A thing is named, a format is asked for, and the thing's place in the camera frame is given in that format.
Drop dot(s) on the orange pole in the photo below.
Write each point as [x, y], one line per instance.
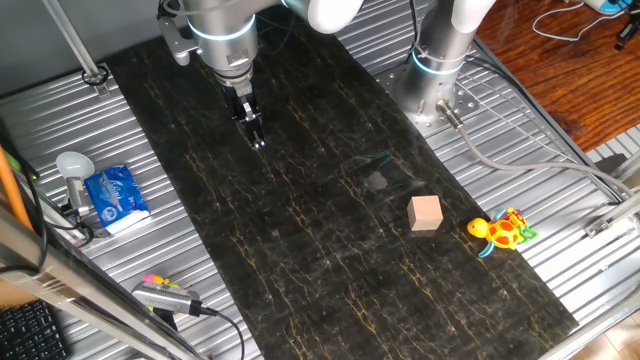
[12, 190]

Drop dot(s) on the aluminium frame beam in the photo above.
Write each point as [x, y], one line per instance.
[75, 295]

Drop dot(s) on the wooden cube block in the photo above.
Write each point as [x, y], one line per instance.
[425, 212]

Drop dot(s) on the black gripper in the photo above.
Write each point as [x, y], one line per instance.
[240, 105]

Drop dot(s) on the blue tissue pack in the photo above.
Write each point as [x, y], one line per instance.
[117, 197]

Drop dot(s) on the aluminium rail bracket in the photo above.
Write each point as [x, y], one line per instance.
[612, 215]

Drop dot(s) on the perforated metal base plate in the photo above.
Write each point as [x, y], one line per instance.
[465, 107]

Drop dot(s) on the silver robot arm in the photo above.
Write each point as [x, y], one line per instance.
[225, 40]

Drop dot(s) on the white plastic ladle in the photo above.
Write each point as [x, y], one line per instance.
[75, 165]

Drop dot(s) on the black marble pattern mat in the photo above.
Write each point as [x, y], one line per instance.
[325, 240]

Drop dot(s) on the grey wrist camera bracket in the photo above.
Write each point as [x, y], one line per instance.
[177, 42]

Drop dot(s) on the metal stand pole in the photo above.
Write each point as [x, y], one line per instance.
[75, 45]

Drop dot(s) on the grey camera on mount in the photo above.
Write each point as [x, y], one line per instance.
[165, 297]

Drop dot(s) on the yellow orange turtle toy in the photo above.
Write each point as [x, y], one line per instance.
[502, 232]

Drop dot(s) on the black keyboard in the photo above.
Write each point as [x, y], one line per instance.
[30, 332]

